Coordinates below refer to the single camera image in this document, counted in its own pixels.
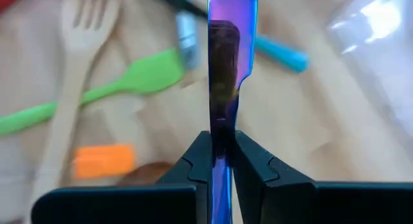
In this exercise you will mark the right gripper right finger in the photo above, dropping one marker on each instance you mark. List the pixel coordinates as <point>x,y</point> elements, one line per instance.
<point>290,204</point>

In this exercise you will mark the clear plastic bin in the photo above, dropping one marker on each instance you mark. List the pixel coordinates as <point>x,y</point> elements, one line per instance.
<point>380,24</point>

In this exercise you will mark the wooden fork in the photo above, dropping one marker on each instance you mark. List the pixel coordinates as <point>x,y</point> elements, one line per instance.
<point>82,40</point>

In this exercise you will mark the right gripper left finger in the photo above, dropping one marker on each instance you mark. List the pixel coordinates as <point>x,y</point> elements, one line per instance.
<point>145,204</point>

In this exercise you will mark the brown wooden spoon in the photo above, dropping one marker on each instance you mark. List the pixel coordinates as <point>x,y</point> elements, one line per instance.
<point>145,175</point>

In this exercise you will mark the grey metal spoon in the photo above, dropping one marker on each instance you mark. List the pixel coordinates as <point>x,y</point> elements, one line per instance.
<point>187,40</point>

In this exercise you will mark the green silicone spatula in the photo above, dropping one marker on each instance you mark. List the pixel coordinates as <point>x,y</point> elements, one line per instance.
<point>145,75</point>

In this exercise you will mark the iridescent rainbow knife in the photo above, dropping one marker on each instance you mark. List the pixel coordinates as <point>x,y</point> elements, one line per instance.
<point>226,56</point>

